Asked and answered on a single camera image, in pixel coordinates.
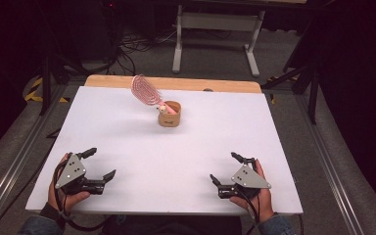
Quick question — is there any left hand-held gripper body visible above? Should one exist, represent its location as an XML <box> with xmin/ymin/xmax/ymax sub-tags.
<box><xmin>54</xmin><ymin>151</ymin><xmax>107</xmax><ymax>197</ymax></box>

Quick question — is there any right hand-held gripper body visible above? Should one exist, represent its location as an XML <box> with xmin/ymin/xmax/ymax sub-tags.
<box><xmin>216</xmin><ymin>157</ymin><xmax>272</xmax><ymax>201</ymax></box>

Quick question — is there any tan round cup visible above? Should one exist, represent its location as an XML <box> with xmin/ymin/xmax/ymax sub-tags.
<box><xmin>156</xmin><ymin>100</ymin><xmax>183</xmax><ymax>128</ymax></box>

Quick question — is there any pink hairbrush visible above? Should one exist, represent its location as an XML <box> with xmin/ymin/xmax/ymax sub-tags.
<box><xmin>130</xmin><ymin>74</ymin><xmax>179</xmax><ymax>116</ymax></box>

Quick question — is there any person's left hand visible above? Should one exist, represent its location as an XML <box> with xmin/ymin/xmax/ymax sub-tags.
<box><xmin>47</xmin><ymin>152</ymin><xmax>91</xmax><ymax>213</ymax></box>

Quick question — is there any person's right hand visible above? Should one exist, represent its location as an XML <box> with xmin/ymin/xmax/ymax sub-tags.
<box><xmin>229</xmin><ymin>159</ymin><xmax>275</xmax><ymax>223</ymax></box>

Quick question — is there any white board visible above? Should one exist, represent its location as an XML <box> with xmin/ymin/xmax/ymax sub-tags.
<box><xmin>24</xmin><ymin>85</ymin><xmax>304</xmax><ymax>216</ymax></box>

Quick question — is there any black wristband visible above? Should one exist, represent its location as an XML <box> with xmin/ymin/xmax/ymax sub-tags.
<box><xmin>40</xmin><ymin>202</ymin><xmax>67</xmax><ymax>226</ymax></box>

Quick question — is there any person's dark lap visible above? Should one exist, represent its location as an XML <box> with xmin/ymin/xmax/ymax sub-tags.
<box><xmin>103</xmin><ymin>214</ymin><xmax>245</xmax><ymax>235</ymax></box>

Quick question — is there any yellow black hazard tape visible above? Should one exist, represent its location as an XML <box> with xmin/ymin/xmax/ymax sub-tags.
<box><xmin>266</xmin><ymin>75</ymin><xmax>301</xmax><ymax>106</ymax></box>
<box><xmin>23</xmin><ymin>76</ymin><xmax>71</xmax><ymax>104</ymax></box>

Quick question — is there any black metal stand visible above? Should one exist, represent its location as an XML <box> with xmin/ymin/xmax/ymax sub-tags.
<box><xmin>38</xmin><ymin>54</ymin><xmax>91</xmax><ymax>117</ymax></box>
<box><xmin>262</xmin><ymin>63</ymin><xmax>321</xmax><ymax>125</ymax></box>

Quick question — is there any wooden table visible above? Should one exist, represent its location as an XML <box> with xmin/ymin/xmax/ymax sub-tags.
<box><xmin>84</xmin><ymin>73</ymin><xmax>262</xmax><ymax>94</ymax></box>

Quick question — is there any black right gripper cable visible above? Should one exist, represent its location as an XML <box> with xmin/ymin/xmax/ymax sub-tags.
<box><xmin>237</xmin><ymin>188</ymin><xmax>262</xmax><ymax>235</ymax></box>

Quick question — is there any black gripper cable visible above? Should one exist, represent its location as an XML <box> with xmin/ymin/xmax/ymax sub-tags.
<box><xmin>237</xmin><ymin>188</ymin><xmax>262</xmax><ymax>235</ymax></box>
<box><xmin>53</xmin><ymin>161</ymin><xmax>113</xmax><ymax>231</ymax></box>

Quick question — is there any aluminium rail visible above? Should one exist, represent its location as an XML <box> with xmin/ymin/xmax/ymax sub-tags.
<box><xmin>0</xmin><ymin>85</ymin><xmax>69</xmax><ymax>235</ymax></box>
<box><xmin>294</xmin><ymin>94</ymin><xmax>366</xmax><ymax>235</ymax></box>

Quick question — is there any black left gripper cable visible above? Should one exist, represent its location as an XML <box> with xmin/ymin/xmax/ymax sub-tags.
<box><xmin>53</xmin><ymin>161</ymin><xmax>113</xmax><ymax>231</ymax></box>

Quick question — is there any tangle of black floor cables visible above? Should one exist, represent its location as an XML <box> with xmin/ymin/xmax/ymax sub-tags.
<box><xmin>109</xmin><ymin>27</ymin><xmax>179</xmax><ymax>76</ymax></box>

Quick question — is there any white desk frame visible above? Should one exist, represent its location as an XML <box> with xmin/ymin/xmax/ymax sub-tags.
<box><xmin>171</xmin><ymin>0</ymin><xmax>307</xmax><ymax>78</ymax></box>

